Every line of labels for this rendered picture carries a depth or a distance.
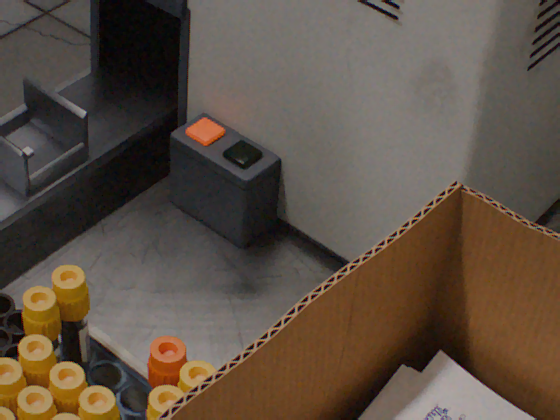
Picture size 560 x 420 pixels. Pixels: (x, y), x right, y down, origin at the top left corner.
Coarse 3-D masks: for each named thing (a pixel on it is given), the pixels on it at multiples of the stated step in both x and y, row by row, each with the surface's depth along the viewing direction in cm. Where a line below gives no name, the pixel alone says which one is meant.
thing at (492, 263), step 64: (448, 192) 52; (384, 256) 50; (448, 256) 55; (512, 256) 52; (320, 320) 48; (384, 320) 52; (448, 320) 57; (512, 320) 54; (256, 384) 46; (320, 384) 51; (384, 384) 57; (448, 384) 55; (512, 384) 56
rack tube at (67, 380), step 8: (56, 368) 47; (64, 368) 47; (72, 368) 47; (80, 368) 47; (56, 376) 47; (64, 376) 47; (72, 376) 47; (80, 376) 47; (56, 384) 46; (64, 384) 47; (72, 384) 47; (80, 384) 47; (56, 392) 47; (64, 392) 46; (72, 392) 47; (80, 392) 47; (56, 400) 47; (64, 400) 47; (72, 400) 47; (56, 408) 47; (64, 408) 47; (72, 408) 47
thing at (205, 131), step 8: (200, 120) 70; (208, 120) 70; (192, 128) 69; (200, 128) 69; (208, 128) 69; (216, 128) 69; (192, 136) 69; (200, 136) 68; (208, 136) 69; (216, 136) 69
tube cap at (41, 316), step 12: (36, 288) 50; (48, 288) 50; (24, 300) 50; (36, 300) 50; (48, 300) 50; (24, 312) 50; (36, 312) 49; (48, 312) 50; (24, 324) 50; (36, 324) 50; (48, 324) 50; (60, 324) 51; (48, 336) 50
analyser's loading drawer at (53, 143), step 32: (128, 64) 76; (160, 64) 76; (32, 96) 69; (64, 96) 73; (96, 96) 73; (128, 96) 73; (160, 96) 73; (0, 128) 69; (32, 128) 70; (64, 128) 69; (96, 128) 71; (128, 128) 71; (0, 160) 66; (32, 160) 68; (64, 160) 67; (96, 160) 69; (0, 192) 66; (32, 192) 66; (0, 224) 64
